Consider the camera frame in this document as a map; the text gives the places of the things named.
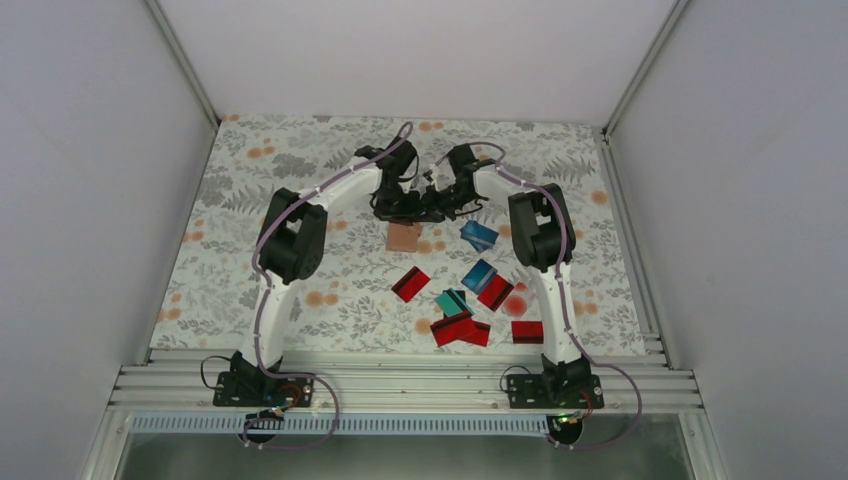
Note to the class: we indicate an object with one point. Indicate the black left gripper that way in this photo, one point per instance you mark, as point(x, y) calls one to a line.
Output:
point(402, 215)

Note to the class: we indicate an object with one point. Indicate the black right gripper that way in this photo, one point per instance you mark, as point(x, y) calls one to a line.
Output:
point(430, 205)

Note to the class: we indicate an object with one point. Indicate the tan leather card holder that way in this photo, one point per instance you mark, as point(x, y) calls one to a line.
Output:
point(403, 238)

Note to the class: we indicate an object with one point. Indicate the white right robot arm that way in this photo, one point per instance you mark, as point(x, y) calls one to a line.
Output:
point(543, 240)

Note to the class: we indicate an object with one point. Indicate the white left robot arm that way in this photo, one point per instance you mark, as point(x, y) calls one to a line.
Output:
point(291, 242)

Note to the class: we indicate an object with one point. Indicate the blue card upper pile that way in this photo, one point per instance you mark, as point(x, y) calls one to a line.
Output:
point(480, 237)

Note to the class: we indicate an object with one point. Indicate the red card near wallet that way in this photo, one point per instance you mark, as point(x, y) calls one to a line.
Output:
point(410, 284)

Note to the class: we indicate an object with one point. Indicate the blue card middle upright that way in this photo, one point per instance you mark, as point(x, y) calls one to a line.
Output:
point(479, 276)

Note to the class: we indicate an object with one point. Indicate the red card centre upright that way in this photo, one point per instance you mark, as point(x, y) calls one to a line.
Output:
point(495, 292)

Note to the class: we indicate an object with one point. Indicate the teal green card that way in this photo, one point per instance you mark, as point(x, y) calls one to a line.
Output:
point(452, 302)

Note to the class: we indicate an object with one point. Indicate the red card lower centre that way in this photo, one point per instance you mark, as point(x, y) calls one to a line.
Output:
point(453, 328)

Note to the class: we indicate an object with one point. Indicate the red card bottom right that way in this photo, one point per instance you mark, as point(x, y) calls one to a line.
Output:
point(527, 332)

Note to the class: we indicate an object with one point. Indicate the floral patterned table mat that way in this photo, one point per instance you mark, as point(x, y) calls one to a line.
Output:
point(348, 305)

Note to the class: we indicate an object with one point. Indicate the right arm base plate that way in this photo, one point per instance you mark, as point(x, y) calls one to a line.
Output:
point(528, 391)

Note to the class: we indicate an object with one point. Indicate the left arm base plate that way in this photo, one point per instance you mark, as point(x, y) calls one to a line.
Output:
point(233, 390)

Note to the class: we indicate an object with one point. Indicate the aluminium rail frame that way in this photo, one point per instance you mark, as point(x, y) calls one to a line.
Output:
point(400, 383)

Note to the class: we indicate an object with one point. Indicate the perforated grey cable tray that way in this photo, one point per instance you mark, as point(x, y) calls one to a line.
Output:
point(346, 424)

